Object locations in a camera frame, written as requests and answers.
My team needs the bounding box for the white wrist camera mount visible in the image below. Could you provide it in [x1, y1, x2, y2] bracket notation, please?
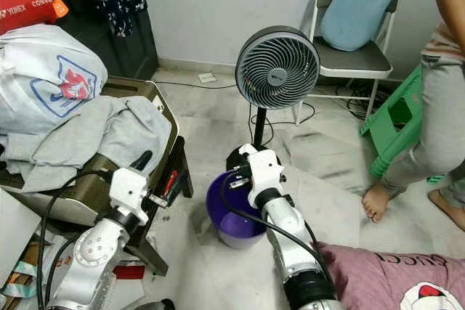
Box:
[238, 144, 286, 209]
[109, 167, 152, 225]

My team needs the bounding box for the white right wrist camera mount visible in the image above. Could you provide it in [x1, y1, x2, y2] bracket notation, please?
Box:
[238, 144, 286, 209]

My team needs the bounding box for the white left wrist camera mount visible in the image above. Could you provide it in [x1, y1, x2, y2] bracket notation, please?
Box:
[109, 167, 152, 225]

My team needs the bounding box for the grey standing fan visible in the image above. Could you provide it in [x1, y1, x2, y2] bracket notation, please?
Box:
[222, 25, 322, 173]

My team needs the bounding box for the grey folding chair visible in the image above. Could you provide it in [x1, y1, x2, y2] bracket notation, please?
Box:
[294, 0, 400, 126]

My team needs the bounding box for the blue cushion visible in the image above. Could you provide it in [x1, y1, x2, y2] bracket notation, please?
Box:
[320, 0, 404, 53]

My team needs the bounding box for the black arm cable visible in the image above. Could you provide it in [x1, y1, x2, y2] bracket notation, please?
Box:
[36, 171, 117, 310]
[219, 172, 335, 282]

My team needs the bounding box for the pink cartoon mouse blanket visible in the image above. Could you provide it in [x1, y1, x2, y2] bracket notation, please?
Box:
[316, 243, 465, 310]

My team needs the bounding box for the purple plastic bucket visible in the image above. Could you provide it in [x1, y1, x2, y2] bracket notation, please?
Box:
[205, 170, 270, 250]

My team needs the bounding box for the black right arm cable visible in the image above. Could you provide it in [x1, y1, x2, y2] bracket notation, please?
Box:
[219, 172, 335, 282]

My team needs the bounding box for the grey crumpled clothing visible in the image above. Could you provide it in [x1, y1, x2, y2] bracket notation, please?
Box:
[0, 96, 174, 195]

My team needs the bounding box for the green plastic stool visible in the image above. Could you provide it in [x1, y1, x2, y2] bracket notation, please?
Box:
[360, 63, 426, 179]

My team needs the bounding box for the brown storage trunk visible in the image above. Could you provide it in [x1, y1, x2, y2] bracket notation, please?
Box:
[0, 76, 193, 227]

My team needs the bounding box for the black cabinet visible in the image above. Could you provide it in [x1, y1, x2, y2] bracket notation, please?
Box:
[44, 0, 159, 82]

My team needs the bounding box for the white bag with red-blue logo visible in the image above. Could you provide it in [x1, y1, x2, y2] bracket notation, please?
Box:
[0, 23, 110, 136]

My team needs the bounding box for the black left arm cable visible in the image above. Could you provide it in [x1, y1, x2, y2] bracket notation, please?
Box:
[36, 171, 117, 310]

